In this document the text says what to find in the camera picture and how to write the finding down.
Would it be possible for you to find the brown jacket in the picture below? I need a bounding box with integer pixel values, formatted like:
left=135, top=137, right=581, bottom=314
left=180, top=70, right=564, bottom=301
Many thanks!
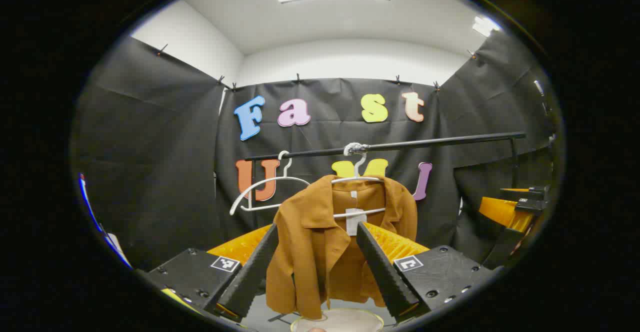
left=265, top=174, right=419, bottom=320

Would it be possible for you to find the black backdrop cloth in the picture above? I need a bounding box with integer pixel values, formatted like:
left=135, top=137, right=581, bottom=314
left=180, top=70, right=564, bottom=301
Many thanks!
left=72, top=27, right=558, bottom=273

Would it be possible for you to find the row of black clips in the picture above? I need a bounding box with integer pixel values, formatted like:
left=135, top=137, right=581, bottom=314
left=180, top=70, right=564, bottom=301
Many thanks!
left=156, top=44, right=478, bottom=93

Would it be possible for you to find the white round laundry hamper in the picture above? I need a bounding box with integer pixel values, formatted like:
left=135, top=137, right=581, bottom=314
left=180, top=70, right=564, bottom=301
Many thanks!
left=290, top=308, right=386, bottom=332

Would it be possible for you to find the small ceiling light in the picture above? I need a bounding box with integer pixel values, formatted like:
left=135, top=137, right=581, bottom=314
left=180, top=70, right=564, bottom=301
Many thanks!
left=472, top=16, right=501, bottom=37

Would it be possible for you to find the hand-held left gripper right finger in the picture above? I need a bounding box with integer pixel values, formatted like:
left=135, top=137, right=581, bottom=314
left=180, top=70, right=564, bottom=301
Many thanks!
left=356, top=221, right=501, bottom=325

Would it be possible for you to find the white plastic hanger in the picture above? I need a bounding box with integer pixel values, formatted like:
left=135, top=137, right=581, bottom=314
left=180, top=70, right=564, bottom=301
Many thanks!
left=229, top=150, right=312, bottom=216
left=330, top=142, right=388, bottom=219

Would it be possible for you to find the white blue-edged board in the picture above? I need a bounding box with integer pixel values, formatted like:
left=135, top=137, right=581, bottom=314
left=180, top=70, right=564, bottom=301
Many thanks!
left=77, top=172, right=132, bottom=269

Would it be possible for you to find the black clothes rack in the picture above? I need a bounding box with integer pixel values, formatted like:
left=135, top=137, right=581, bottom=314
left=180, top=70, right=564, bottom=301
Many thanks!
left=244, top=131, right=527, bottom=323

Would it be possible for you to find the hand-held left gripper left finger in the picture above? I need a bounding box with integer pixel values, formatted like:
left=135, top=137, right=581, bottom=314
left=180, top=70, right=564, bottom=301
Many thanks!
left=135, top=224, right=281, bottom=325

